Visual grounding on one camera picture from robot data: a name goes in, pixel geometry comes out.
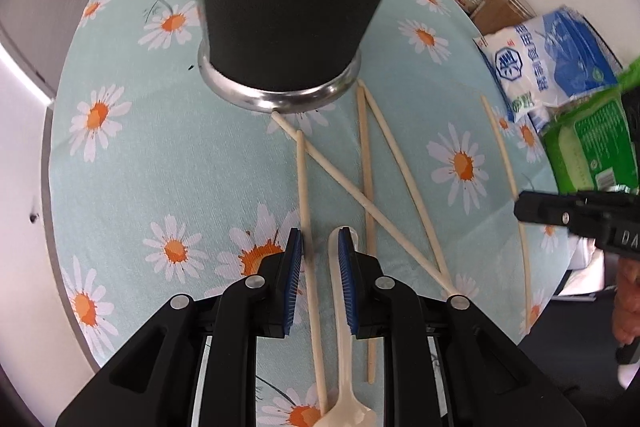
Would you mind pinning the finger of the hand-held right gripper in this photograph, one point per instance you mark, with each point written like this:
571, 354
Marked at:
545, 209

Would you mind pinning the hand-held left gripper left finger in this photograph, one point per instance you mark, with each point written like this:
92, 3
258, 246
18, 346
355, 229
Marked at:
294, 282

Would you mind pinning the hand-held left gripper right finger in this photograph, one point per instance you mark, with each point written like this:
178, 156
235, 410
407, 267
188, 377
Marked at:
346, 282

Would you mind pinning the pale bamboo chopstick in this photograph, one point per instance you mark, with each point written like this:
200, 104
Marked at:
340, 184
400, 162
307, 217
510, 187

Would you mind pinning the beige plastic spoon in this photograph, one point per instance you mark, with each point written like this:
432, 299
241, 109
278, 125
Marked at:
342, 357

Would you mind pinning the dark bamboo chopstick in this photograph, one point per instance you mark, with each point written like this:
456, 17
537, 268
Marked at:
366, 167

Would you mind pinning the person's right hand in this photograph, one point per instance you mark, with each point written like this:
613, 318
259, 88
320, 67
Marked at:
629, 302

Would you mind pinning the green sugar bag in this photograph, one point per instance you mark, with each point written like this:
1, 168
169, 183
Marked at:
590, 142

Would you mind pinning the blue white salt bag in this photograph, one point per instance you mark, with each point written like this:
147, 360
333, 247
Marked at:
550, 57

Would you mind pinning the daisy print blue tablecloth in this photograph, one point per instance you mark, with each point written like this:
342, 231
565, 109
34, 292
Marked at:
175, 157

